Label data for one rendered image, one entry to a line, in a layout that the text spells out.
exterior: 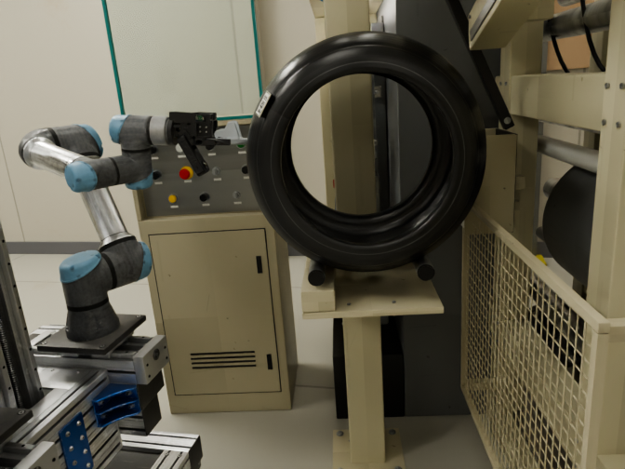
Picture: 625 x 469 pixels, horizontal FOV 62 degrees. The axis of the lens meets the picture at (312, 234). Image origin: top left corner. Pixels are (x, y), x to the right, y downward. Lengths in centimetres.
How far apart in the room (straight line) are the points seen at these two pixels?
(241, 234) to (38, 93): 338
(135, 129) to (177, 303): 101
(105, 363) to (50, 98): 370
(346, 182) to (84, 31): 355
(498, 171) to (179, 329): 143
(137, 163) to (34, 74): 378
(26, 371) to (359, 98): 120
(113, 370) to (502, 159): 130
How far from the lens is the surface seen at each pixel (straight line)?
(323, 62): 124
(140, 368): 160
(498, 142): 162
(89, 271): 160
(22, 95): 528
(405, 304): 140
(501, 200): 166
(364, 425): 201
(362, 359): 187
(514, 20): 143
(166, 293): 225
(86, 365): 170
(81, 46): 489
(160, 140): 141
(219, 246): 212
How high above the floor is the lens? 138
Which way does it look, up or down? 16 degrees down
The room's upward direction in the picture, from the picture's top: 4 degrees counter-clockwise
